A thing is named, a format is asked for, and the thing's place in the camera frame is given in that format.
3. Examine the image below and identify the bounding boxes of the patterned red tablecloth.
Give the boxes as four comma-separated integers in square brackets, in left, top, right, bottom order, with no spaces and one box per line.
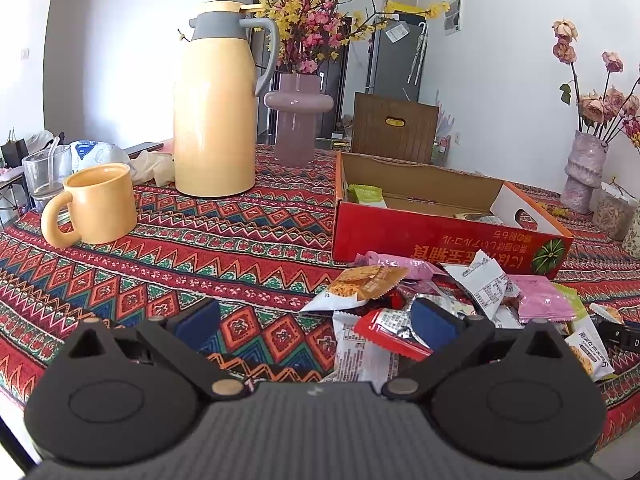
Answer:
[0,142,640,461]

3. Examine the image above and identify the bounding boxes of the white wall panel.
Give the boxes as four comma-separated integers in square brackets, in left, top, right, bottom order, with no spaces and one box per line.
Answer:
[442,0,463,37]

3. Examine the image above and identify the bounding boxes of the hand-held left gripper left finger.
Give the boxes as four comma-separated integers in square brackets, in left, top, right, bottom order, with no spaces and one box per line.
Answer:
[65,297,246,402]

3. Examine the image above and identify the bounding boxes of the orange cracker snack packet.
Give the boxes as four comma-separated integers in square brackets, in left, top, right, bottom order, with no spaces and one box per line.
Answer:
[299,265,411,316]

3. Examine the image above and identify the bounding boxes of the black paper bag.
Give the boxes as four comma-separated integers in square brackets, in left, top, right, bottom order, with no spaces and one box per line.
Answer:
[0,130,30,168]

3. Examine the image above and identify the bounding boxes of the yellow ceramic mug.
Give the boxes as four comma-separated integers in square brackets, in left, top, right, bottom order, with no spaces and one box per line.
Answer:
[40,164,138,248]

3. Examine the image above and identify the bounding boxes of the dried pink roses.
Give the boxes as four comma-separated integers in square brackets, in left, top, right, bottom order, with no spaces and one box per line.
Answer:
[551,19,640,148]

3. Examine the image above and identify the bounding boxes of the glass storage jar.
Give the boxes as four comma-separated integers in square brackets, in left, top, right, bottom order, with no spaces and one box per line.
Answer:
[591,182,640,242]

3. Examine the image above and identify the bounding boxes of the red silver snack packet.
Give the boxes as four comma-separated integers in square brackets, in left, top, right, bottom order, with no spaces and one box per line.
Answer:
[352,308,435,362]

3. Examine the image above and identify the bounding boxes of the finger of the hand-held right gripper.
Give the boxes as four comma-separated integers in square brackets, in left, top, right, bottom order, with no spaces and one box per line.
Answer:
[597,321,640,357]

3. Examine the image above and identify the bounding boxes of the yellow thermos jug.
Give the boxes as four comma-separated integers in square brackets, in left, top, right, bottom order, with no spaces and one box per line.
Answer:
[172,1,281,198]

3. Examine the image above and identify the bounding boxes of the pile of snack packets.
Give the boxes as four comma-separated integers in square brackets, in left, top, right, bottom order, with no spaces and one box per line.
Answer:
[299,250,626,386]

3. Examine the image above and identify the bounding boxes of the small floral vase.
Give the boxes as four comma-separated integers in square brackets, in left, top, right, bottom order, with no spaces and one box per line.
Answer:
[621,212,640,261]

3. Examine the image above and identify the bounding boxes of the pink textured vase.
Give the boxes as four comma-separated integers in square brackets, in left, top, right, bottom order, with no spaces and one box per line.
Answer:
[559,130,610,216]

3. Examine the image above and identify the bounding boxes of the green snack packet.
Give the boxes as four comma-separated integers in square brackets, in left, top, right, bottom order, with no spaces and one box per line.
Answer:
[347,184,388,209]

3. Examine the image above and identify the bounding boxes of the white folded umbrella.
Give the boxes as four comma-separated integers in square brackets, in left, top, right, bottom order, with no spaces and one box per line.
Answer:
[407,22,430,86]

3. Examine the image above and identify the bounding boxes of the pink and yellow flower bouquet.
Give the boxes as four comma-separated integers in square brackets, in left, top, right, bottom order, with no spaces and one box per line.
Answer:
[242,0,451,76]

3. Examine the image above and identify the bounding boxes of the clear drinking glass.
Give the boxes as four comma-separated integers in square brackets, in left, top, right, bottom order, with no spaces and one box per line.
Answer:
[21,145,73,211]

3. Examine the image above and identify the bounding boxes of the yellow box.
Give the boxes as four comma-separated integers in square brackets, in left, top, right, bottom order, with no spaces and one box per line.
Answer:
[384,0,436,15]

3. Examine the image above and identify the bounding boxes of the grey refrigerator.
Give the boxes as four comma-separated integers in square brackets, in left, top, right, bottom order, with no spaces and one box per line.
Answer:
[365,20,426,103]

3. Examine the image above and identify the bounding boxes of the white straw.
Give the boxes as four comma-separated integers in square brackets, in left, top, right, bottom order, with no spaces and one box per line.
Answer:
[47,136,61,186]

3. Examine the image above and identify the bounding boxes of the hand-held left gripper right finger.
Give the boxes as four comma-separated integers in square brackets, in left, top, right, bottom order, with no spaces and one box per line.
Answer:
[382,297,571,402]

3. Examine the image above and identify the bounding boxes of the white blue plastic bag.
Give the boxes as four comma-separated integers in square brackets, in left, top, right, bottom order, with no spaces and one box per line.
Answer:
[67,139,132,173]

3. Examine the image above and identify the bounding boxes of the red cardboard box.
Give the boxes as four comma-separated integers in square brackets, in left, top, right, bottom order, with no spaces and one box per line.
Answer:
[331,151,575,281]

